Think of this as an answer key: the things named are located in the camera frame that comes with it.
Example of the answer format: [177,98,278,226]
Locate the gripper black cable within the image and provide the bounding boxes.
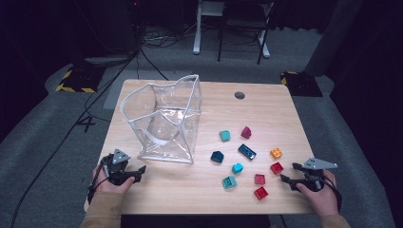
[86,162,110,205]
[322,175,344,214]

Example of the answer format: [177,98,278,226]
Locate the dark blue sloped toy brick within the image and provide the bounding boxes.
[210,150,225,164]

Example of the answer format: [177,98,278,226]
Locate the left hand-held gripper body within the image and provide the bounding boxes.
[100,148,136,186]

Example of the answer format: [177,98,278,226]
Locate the black yellow striped stand base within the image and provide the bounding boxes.
[55,65,106,95]
[279,70,324,98]

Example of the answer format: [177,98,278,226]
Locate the long black floor cable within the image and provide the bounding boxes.
[9,47,142,228]

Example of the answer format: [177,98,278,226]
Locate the thin black floor cable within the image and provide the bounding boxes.
[138,47,170,82]

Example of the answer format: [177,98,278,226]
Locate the black chair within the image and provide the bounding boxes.
[217,0,276,66]

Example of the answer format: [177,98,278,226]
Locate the black cable bundle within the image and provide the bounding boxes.
[141,27,199,50]

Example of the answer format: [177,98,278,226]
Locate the white desk frame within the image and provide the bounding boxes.
[192,0,272,60]

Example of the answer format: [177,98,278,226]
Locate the grey flat stand base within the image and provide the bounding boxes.
[84,54,136,68]

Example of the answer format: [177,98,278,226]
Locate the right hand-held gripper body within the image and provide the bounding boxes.
[297,157,338,193]

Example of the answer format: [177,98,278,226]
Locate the orange toy brick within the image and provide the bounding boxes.
[269,147,284,161]

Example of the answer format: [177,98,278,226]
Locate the person's right hand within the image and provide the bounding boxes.
[296,169,340,219]

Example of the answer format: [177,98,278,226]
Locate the dark blue long toy brick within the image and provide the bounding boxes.
[238,143,258,162]

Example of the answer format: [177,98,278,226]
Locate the clear plastic bag white trim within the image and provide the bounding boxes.
[119,74,203,165]

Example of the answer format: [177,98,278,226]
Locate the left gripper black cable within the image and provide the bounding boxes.
[86,162,110,205]

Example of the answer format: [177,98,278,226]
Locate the magenta sloped toy brick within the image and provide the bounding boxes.
[240,125,253,140]

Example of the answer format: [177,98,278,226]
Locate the black equipment tower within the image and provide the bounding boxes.
[70,0,144,60]

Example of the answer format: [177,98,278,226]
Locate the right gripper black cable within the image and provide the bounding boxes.
[322,175,344,214]

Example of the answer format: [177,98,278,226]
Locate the person's left hand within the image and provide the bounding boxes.
[92,164,136,195]

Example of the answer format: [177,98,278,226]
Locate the grey curtain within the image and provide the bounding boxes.
[304,0,364,77]

